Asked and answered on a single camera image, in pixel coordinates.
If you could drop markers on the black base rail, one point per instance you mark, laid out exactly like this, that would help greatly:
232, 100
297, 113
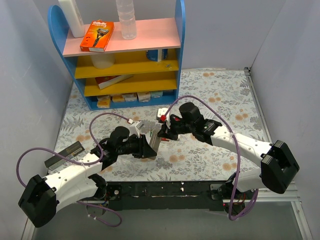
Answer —
166, 195

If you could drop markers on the white cup on shelf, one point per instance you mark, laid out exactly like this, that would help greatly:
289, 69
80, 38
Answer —
103, 61

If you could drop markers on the blue white carton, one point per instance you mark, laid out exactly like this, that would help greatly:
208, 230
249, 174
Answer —
157, 55

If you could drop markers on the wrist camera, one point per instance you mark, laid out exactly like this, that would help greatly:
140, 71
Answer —
135, 127
162, 116

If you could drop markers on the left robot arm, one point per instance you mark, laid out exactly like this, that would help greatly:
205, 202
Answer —
43, 197

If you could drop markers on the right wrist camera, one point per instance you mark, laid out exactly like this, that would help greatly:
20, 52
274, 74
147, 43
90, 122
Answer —
162, 116

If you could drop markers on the blue shelf unit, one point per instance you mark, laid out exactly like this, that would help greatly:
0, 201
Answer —
130, 57

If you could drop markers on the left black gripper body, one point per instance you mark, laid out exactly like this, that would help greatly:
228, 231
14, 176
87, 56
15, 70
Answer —
139, 146

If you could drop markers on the white bottle on shelf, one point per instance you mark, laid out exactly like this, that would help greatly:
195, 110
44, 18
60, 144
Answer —
73, 17

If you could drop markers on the clear plastic water bottle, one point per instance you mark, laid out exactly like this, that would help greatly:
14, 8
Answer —
126, 15

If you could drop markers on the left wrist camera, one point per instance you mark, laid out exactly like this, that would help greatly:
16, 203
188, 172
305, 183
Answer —
135, 127

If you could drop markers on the yellow sponge pack left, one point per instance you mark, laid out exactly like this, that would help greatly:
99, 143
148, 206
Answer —
103, 102

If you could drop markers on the grey white remote control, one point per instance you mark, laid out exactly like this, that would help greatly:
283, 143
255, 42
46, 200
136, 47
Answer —
155, 141

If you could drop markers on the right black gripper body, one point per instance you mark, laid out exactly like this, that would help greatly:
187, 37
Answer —
173, 127

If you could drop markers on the orange razor box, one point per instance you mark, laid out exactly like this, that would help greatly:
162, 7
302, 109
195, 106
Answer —
97, 36

